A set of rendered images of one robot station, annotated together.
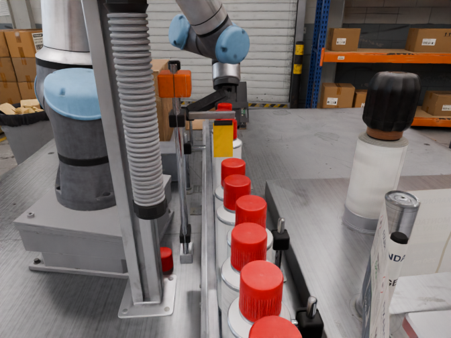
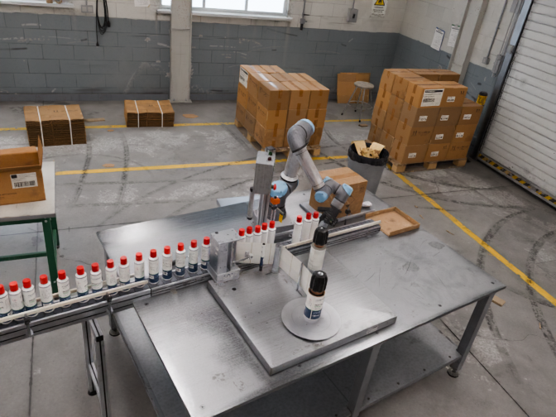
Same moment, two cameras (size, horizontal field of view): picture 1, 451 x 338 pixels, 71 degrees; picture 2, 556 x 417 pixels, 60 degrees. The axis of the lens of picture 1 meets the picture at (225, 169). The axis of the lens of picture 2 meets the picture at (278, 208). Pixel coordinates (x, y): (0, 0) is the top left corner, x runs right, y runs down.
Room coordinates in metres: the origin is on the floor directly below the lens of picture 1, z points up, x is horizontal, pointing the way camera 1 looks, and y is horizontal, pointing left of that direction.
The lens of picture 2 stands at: (-0.90, -2.06, 2.59)
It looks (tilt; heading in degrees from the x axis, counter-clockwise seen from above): 30 degrees down; 57
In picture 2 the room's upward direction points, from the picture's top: 8 degrees clockwise
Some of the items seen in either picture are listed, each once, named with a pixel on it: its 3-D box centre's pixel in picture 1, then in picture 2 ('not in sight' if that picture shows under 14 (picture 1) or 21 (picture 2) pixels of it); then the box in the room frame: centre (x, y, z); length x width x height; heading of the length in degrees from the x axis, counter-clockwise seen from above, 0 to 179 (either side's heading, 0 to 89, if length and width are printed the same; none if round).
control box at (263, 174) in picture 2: not in sight; (264, 172); (0.34, 0.07, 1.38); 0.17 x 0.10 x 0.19; 59
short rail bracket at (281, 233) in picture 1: (278, 245); not in sight; (0.45, -0.10, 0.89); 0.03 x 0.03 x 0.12; 4
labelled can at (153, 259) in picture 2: not in sight; (153, 266); (-0.34, -0.06, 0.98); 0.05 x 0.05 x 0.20
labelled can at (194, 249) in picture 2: not in sight; (193, 256); (-0.11, -0.05, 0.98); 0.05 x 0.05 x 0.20
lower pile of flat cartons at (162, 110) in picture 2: not in sight; (148, 112); (0.89, 4.41, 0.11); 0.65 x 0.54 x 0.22; 170
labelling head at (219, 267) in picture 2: not in sight; (224, 255); (0.03, -0.13, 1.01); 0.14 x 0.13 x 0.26; 4
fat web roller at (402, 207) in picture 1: (385, 259); (276, 258); (0.32, -0.21, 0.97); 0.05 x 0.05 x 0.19
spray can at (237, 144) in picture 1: (228, 169); (297, 230); (0.58, -0.01, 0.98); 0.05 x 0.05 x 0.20
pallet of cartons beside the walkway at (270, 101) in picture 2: not in sight; (279, 109); (2.37, 3.37, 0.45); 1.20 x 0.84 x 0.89; 85
